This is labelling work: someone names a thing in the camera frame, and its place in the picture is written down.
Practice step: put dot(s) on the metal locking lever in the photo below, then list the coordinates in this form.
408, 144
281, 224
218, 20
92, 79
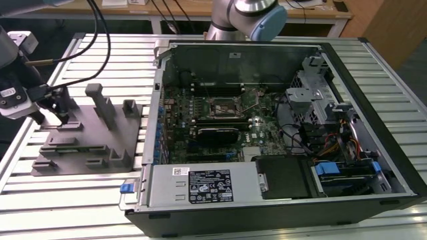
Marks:
209, 93

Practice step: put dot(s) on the white barcode sticker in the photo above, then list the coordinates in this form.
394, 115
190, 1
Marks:
181, 171

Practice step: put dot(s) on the blue case latch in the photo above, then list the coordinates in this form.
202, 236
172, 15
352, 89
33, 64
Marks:
126, 188

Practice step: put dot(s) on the blue disk carrier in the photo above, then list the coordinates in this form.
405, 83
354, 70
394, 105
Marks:
325, 170

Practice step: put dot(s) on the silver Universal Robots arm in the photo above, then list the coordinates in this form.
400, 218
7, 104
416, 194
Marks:
234, 15

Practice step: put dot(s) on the silver power supply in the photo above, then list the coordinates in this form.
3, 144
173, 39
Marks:
161, 185

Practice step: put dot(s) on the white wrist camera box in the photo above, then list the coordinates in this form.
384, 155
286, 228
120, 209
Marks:
17, 107

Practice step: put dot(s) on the black desk item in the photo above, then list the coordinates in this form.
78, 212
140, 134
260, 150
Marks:
341, 6

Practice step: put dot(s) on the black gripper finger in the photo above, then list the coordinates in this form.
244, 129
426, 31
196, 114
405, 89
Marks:
40, 117
64, 110

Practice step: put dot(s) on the CPU socket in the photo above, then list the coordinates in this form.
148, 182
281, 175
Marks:
225, 110

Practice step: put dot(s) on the black rating label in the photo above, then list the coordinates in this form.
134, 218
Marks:
210, 186

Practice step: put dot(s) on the grey parts rack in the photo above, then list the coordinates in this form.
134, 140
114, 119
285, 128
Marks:
97, 130

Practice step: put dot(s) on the green RAM stick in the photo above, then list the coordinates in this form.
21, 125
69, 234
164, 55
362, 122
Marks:
72, 150

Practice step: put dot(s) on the black graphics card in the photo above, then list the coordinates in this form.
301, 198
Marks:
217, 137

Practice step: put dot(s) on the green motherboard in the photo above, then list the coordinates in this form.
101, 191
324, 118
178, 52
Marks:
268, 135

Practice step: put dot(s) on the white wall sticker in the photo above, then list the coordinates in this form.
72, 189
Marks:
236, 55

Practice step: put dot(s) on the black fan shroud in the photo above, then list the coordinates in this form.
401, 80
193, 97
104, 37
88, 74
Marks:
284, 175

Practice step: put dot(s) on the wooden desk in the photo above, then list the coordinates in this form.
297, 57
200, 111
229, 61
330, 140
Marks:
68, 10

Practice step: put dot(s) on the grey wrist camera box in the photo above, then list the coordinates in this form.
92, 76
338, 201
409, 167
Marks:
28, 42

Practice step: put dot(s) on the large white box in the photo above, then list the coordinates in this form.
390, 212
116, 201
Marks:
116, 3

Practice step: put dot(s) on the blue bay tab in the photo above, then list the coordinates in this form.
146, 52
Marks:
377, 167

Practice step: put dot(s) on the RAM slot black clips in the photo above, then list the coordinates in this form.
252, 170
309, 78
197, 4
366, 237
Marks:
217, 92

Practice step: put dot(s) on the black PC case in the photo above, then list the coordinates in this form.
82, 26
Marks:
234, 222

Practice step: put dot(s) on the small white box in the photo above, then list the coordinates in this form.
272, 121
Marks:
138, 2

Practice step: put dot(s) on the silver finned heatsink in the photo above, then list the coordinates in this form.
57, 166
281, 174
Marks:
253, 153

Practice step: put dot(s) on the black expansion slot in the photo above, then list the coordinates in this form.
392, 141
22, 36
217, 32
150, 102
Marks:
208, 157

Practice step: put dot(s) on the wooden cabinet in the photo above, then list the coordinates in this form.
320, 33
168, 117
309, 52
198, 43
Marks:
394, 30

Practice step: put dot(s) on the black disk bay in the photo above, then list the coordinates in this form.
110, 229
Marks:
350, 185

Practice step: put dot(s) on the metal drive cage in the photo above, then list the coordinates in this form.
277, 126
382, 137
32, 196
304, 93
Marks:
310, 82

